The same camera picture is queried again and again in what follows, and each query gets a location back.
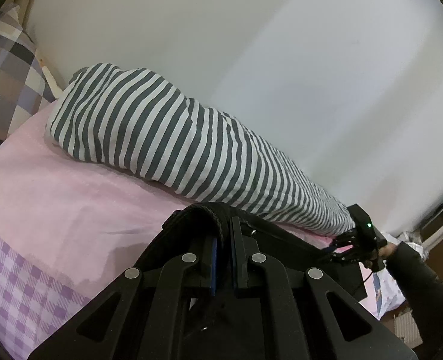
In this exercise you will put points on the plaid pillow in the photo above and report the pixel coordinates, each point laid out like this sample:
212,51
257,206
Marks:
24,88

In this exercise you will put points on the black pants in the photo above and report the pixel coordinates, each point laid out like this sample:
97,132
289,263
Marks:
274,243

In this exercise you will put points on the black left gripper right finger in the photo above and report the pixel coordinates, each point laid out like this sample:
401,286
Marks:
267,278

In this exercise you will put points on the grey white striped duvet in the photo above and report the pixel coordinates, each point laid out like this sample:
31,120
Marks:
139,122

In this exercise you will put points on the right hand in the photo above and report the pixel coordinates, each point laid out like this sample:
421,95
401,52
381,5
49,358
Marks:
387,251

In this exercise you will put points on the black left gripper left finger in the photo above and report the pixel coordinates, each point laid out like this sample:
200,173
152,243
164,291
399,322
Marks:
182,261

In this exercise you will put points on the black sleeved right forearm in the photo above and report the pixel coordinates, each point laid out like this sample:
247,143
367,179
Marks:
423,290

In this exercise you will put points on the white patterned cloth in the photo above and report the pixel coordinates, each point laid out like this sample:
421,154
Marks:
388,295

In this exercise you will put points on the pink purple plaid bedsheet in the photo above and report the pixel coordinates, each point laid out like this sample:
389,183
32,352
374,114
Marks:
66,230

